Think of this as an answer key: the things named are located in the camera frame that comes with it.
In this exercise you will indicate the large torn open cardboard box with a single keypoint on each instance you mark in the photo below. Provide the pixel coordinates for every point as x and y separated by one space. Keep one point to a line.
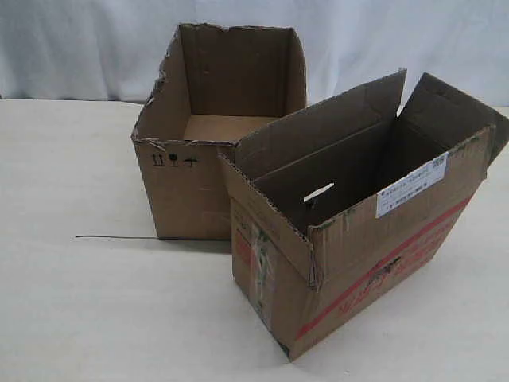
215 85

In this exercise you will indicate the narrow cardboard box red print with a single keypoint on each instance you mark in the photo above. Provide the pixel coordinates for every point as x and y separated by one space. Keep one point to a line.
334 205

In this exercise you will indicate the white backdrop cloth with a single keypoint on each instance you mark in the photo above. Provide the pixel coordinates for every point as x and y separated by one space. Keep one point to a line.
110 50

